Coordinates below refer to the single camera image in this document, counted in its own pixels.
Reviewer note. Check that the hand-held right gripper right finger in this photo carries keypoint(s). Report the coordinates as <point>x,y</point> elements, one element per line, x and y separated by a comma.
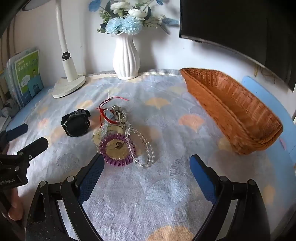
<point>201,176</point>

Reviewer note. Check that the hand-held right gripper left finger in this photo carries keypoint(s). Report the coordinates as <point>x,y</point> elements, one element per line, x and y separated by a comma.
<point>91,176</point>

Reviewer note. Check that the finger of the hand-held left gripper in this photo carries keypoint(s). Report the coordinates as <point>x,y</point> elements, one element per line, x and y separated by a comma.
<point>35,145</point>
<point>17,131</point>

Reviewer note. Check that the cream bangle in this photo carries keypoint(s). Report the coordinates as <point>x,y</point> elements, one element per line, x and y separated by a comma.
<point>97,139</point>

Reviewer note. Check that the black wrist watch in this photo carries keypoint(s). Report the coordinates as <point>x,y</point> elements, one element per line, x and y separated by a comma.
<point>75,126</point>

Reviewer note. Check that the orange woven basket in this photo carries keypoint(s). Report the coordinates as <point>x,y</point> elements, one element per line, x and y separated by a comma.
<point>231,99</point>

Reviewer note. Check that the person's left hand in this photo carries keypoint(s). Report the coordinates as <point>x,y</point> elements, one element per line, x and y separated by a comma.
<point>16,202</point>

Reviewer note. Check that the green and blue books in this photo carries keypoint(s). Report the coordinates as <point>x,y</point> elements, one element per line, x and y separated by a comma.
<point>10,76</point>

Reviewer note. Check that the fan patterned tablecloth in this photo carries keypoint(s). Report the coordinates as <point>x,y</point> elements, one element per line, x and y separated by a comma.
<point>161,111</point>

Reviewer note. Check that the white desk lamp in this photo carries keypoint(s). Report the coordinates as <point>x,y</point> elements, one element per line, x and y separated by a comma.
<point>69,67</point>

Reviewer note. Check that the beige ribbed panel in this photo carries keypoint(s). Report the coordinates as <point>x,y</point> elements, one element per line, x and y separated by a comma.
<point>9,37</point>

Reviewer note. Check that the white ribbed vase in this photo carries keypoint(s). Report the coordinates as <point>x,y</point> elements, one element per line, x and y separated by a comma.
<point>126,60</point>

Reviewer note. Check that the blue and white artificial flowers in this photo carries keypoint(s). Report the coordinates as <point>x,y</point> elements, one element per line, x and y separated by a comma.
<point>124,23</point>

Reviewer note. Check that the black monitor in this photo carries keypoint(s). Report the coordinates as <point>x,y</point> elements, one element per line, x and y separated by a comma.
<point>231,20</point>

